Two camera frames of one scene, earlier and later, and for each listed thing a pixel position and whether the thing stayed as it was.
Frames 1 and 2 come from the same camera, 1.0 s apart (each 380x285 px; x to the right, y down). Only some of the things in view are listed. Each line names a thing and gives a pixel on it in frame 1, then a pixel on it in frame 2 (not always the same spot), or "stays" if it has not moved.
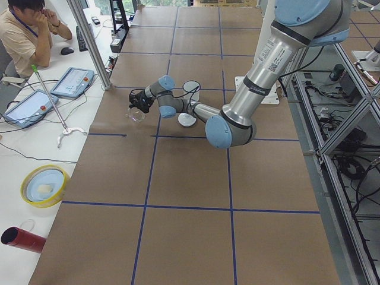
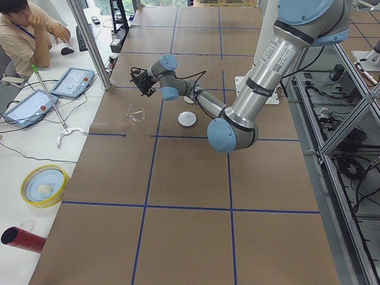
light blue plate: (44, 185) stays
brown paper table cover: (154, 202) stays
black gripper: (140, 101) → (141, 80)
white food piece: (44, 188) stays
